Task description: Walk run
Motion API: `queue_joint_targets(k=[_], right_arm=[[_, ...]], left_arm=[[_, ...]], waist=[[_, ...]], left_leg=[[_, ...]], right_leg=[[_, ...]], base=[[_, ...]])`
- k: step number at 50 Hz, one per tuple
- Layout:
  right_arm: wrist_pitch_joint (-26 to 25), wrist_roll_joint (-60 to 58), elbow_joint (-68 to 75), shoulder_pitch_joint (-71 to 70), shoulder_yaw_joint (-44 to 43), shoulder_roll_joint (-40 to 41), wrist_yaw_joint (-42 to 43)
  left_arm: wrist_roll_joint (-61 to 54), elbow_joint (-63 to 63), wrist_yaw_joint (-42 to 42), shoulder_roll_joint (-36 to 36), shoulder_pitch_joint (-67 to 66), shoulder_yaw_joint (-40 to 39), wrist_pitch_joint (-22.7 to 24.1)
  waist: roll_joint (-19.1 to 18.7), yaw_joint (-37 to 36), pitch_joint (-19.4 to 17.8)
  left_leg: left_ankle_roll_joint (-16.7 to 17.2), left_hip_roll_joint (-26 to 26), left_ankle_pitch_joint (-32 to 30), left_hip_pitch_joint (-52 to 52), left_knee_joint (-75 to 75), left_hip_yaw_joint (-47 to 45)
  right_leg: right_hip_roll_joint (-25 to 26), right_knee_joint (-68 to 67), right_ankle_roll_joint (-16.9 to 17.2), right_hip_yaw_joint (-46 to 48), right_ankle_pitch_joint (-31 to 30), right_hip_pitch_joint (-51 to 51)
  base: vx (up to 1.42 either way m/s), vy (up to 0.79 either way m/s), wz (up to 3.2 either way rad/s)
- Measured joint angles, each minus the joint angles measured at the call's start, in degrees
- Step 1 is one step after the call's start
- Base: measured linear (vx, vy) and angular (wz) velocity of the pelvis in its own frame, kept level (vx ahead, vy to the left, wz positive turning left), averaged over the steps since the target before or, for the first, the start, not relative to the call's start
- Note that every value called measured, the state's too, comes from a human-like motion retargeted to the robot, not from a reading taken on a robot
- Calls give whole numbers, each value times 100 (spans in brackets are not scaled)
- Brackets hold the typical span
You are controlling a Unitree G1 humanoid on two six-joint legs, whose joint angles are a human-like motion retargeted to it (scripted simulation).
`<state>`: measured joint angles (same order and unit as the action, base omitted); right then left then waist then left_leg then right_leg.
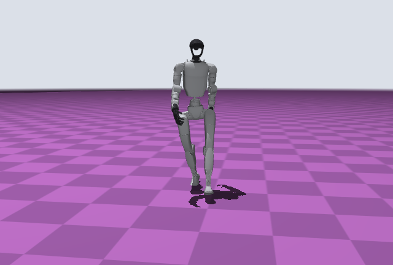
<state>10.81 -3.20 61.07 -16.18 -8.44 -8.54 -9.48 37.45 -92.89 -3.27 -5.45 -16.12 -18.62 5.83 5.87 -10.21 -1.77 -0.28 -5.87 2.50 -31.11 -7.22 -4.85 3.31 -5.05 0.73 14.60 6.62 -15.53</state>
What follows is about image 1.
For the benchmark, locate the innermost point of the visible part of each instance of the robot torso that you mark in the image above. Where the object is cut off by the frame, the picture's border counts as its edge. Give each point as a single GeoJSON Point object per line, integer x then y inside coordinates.
{"type": "Point", "coordinates": [195, 77]}

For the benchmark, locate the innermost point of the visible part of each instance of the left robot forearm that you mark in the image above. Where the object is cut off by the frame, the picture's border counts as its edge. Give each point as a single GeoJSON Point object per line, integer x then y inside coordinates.
{"type": "Point", "coordinates": [211, 100]}

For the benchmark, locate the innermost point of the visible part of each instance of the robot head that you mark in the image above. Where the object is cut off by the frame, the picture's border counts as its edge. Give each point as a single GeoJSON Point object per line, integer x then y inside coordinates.
{"type": "Point", "coordinates": [196, 44]}

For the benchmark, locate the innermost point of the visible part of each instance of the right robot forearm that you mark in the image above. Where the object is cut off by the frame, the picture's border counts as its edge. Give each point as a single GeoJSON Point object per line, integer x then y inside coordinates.
{"type": "Point", "coordinates": [175, 98]}

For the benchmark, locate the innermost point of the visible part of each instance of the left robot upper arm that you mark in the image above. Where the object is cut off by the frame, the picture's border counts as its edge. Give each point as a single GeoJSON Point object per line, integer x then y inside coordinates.
{"type": "Point", "coordinates": [212, 78]}

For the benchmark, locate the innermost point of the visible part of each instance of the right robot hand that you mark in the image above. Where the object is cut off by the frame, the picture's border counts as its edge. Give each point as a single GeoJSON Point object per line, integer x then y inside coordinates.
{"type": "Point", "coordinates": [176, 114]}

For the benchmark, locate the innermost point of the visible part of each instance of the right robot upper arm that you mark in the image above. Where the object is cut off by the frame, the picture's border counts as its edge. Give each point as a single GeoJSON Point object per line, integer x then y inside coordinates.
{"type": "Point", "coordinates": [177, 76]}

